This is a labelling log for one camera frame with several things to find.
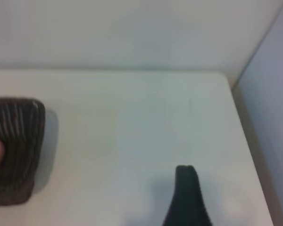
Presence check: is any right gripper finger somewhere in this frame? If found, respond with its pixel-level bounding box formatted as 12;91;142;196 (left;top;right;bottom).
161;164;214;226

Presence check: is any dark brown wicker basket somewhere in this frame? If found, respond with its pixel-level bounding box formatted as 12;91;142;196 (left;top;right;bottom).
0;96;47;208

